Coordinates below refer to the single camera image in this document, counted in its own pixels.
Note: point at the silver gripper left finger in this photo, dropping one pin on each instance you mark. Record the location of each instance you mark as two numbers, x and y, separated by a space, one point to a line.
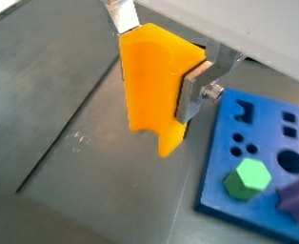
122 14

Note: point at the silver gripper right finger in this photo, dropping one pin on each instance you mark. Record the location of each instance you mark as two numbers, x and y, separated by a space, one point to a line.
198 84

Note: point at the yellow arch block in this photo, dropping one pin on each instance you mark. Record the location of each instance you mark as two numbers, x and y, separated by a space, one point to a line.
156 58

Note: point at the blue shape sorter board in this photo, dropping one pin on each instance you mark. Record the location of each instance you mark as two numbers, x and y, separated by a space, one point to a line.
255 127

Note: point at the green hexagonal prism block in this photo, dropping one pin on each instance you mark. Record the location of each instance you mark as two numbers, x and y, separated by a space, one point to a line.
246 180

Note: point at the purple star prism block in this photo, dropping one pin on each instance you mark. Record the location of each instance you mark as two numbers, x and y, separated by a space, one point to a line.
288 204

